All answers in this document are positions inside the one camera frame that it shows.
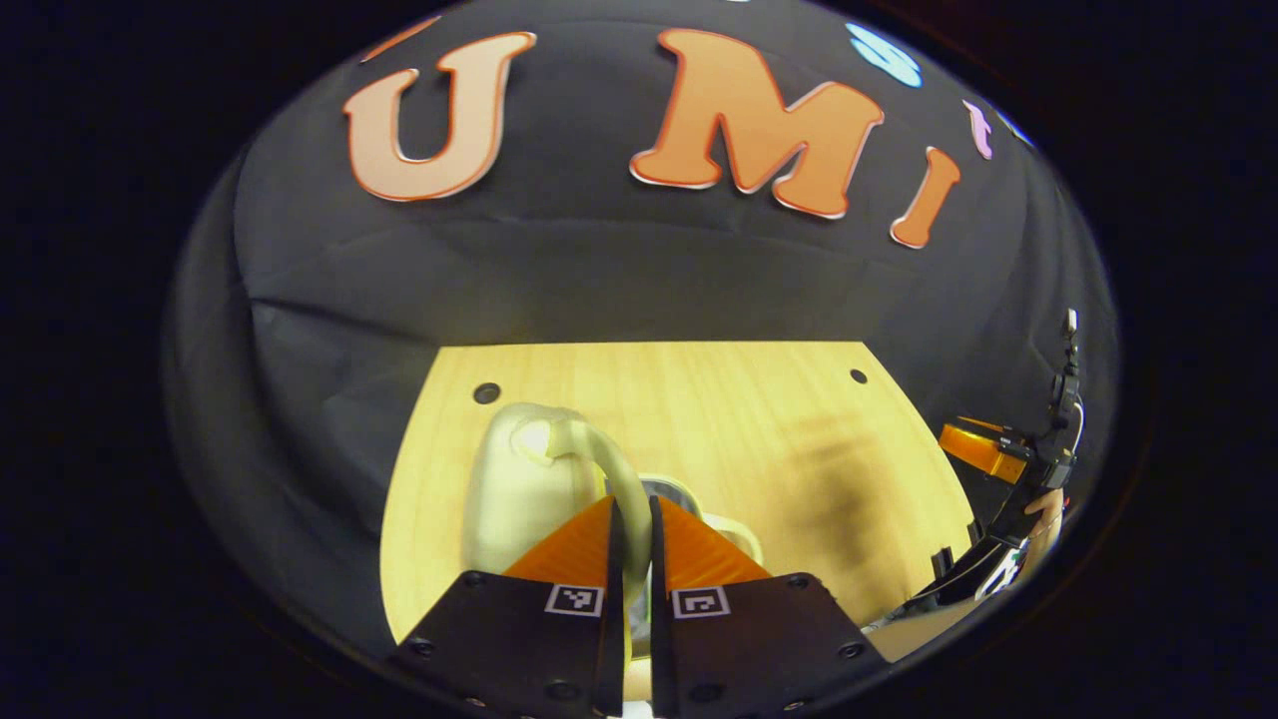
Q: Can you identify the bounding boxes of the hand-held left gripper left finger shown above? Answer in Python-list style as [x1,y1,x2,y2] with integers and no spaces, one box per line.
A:
[387,496,628,719]

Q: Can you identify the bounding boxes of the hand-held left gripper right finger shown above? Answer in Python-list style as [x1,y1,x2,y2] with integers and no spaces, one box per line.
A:
[649,496,893,719]

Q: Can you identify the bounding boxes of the cream suitcase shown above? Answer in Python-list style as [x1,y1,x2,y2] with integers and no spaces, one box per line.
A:
[461,401,766,705]

